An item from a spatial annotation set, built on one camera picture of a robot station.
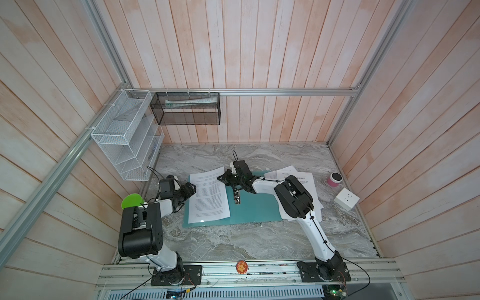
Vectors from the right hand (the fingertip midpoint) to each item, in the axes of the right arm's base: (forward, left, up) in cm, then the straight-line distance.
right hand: (215, 178), depth 100 cm
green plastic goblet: (-21, +32, +13) cm, 40 cm away
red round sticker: (-42, -15, -4) cm, 45 cm away
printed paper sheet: (-10, +3, -3) cm, 11 cm away
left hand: (-8, +11, -1) cm, 14 cm away
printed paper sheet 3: (+5, -32, -4) cm, 33 cm away
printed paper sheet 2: (+4, -51, -5) cm, 52 cm away
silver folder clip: (-9, -12, -3) cm, 16 cm away
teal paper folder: (-16, -16, -1) cm, 23 cm away
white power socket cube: (-11, -67, -1) cm, 68 cm away
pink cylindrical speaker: (0, -64, 0) cm, 64 cm away
